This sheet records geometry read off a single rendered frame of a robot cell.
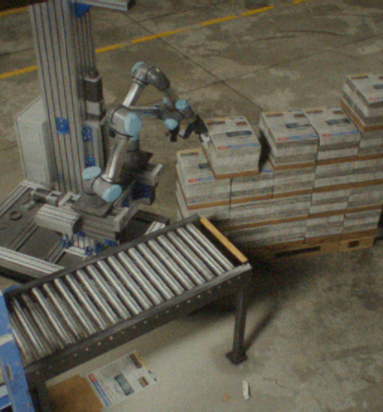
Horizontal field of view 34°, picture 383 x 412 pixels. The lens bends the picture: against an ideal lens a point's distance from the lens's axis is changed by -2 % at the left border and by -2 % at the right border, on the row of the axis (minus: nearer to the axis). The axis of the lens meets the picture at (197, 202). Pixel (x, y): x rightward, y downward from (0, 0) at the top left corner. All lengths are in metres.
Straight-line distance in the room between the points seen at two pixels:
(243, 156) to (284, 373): 1.37
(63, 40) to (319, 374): 2.50
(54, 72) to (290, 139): 1.51
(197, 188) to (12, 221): 1.51
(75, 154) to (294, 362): 1.88
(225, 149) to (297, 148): 0.50
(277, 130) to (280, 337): 1.34
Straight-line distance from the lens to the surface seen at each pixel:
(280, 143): 4.03
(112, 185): 3.66
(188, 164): 4.17
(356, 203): 4.61
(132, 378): 3.99
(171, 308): 3.29
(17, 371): 2.73
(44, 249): 4.54
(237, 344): 3.94
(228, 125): 4.14
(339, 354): 4.20
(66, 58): 3.62
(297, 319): 4.34
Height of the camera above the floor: 3.24
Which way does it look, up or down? 39 degrees down
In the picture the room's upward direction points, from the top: 1 degrees clockwise
